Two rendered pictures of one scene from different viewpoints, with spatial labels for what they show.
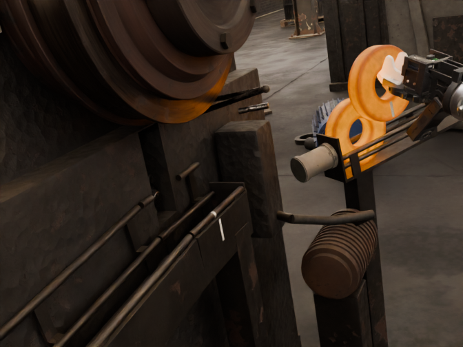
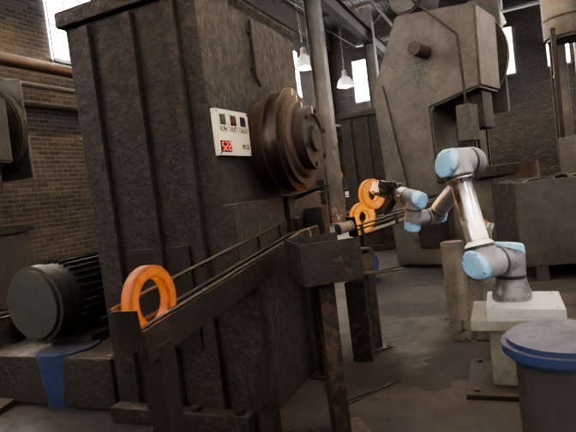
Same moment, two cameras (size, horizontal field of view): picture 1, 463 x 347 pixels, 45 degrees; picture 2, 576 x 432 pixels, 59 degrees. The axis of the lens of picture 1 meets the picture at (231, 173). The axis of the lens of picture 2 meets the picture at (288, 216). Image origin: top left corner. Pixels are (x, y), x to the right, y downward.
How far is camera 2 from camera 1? 147 cm
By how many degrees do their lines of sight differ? 16
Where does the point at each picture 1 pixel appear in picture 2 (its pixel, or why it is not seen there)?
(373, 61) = (368, 183)
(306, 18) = (337, 211)
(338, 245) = not seen: hidden behind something
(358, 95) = (362, 196)
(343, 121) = (357, 211)
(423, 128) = (387, 207)
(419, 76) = (384, 187)
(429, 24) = not seen: hidden behind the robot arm
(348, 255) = not seen: hidden behind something
